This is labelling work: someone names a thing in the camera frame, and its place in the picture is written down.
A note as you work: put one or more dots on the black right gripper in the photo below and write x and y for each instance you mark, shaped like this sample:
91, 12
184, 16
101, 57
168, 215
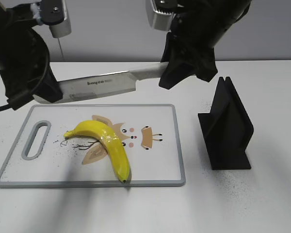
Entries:
201, 24

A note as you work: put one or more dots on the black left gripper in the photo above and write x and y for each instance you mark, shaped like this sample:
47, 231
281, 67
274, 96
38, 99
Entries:
24, 65

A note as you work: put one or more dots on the white handled kitchen knife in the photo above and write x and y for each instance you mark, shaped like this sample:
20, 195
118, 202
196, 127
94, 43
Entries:
110, 84

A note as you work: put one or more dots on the yellow plastic banana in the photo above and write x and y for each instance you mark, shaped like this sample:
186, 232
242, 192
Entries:
110, 141

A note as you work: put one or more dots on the grey rimmed white cutting board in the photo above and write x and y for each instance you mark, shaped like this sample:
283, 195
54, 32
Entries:
41, 157

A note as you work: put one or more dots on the black knife stand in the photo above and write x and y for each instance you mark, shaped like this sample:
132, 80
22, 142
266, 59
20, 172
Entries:
227, 128

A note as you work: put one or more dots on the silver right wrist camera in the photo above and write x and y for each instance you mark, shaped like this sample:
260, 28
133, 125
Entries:
160, 13

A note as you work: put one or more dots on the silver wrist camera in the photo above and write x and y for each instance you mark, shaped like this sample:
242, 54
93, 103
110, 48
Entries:
53, 13
160, 13

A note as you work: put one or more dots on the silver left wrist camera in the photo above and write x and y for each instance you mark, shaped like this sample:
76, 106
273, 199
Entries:
53, 13

